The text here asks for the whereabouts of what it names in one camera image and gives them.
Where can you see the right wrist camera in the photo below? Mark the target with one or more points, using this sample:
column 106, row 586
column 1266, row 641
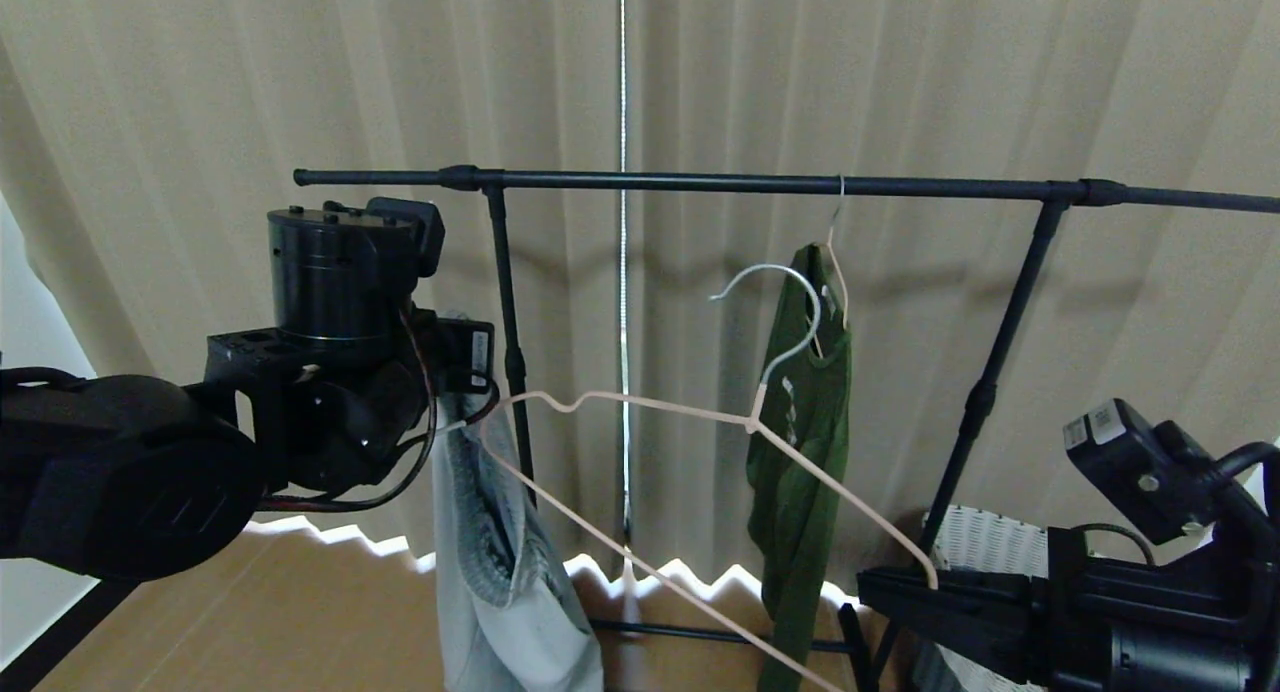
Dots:
column 1140, row 472

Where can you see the white laundry basket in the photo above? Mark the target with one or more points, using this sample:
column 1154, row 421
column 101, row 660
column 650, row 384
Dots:
column 985, row 542

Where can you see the pink clothes hanger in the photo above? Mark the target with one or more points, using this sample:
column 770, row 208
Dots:
column 838, row 272
column 753, row 420

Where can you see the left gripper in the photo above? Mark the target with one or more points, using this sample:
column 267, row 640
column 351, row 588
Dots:
column 360, row 422

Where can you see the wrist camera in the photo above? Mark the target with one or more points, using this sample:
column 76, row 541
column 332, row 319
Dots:
column 1140, row 472
column 410, row 227

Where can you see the black clothes rack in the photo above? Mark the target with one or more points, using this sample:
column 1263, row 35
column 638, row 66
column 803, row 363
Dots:
column 800, row 184

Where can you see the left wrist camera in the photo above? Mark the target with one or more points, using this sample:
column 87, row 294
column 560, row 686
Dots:
column 410, row 227

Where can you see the green printed shirt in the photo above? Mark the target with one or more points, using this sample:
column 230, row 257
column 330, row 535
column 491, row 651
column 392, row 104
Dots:
column 800, row 492

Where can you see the pale grey garment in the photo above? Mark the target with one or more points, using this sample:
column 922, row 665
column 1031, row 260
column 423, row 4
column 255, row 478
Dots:
column 510, row 622

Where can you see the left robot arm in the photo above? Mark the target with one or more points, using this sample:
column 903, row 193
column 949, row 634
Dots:
column 120, row 472

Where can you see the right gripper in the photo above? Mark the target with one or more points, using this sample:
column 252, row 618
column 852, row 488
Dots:
column 1150, row 632

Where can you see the beige curtain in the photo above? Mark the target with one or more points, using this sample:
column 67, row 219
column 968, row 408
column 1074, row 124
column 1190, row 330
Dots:
column 200, row 72

